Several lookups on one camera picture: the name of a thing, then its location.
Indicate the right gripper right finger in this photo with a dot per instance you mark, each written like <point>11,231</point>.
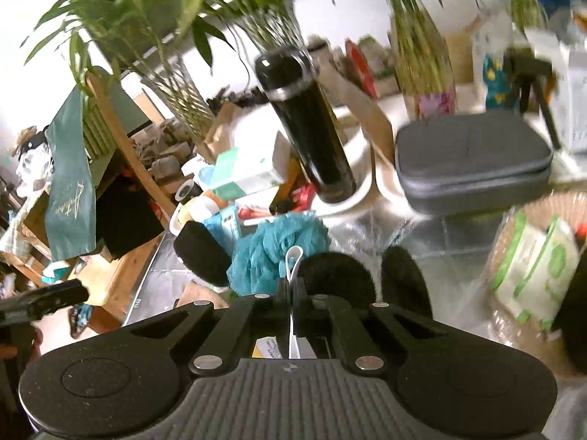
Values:
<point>332,325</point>

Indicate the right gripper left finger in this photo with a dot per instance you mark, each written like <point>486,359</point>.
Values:
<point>235,335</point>

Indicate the black foam pad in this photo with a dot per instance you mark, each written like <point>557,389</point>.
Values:
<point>337,274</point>

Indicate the teal mesh bath loofah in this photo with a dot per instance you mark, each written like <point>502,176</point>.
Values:
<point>258,259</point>

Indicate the person's right hand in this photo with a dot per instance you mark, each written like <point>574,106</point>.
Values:
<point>20,345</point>

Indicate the black slim foam piece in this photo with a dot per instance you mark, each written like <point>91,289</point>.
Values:
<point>202,254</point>

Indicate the wooden chair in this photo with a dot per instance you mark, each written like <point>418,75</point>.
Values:
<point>131,220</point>

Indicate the green white box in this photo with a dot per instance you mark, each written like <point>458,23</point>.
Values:
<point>251,168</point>

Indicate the wet wipes pack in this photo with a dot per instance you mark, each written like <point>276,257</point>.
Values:
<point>535,274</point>

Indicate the pink woven basket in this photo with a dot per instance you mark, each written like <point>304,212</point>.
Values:
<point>546,346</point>

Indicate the grey zip hard case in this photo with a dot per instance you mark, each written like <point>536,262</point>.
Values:
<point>471,162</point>

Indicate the black foam in basket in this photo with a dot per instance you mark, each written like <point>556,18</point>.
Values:
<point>571,318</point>

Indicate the left glass vase bamboo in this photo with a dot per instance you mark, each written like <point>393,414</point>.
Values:
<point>173,84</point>

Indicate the black thermos bottle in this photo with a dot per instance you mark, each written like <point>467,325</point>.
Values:
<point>288,79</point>

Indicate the glass vase with bamboo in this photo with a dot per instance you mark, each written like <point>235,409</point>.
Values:
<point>422,61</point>

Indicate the small black tripod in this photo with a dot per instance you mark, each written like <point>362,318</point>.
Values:
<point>524,73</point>

